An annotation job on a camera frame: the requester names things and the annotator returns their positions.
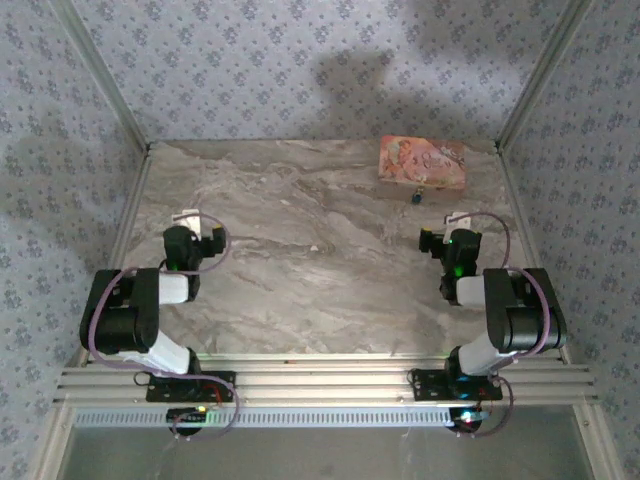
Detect pink floral wooden box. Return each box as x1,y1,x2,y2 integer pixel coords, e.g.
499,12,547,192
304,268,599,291
375,134,469,201

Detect right controller board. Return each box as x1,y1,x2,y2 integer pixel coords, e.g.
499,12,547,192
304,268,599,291
446,407,490,435

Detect controller board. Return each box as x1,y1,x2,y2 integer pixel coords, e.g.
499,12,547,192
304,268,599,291
167,407,211,434
446,407,490,435

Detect left controller board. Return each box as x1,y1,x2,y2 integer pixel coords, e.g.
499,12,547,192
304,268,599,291
167,407,211,434

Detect aluminium base beam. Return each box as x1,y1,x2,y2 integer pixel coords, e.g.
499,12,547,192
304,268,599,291
53,355,600,407

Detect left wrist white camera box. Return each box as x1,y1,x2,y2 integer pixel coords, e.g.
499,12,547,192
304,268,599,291
172,209,204,236

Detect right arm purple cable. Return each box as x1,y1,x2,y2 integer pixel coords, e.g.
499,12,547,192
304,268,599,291
452,212,557,440

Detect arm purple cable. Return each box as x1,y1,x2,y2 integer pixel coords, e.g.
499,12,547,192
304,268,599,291
82,212,241,442
452,212,557,440

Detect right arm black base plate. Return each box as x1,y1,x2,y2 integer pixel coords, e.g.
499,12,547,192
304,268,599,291
408,367,504,402

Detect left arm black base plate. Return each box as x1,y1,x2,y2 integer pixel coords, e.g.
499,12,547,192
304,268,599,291
146,371,237,404

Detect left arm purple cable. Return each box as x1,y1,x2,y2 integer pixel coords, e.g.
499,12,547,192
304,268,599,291
82,212,241,442

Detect aluminium upright post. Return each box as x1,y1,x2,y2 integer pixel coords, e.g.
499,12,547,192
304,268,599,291
49,0,152,152
496,0,597,149

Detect slotted grey cable duct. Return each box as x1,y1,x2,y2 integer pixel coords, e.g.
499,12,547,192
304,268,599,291
73,405,454,429

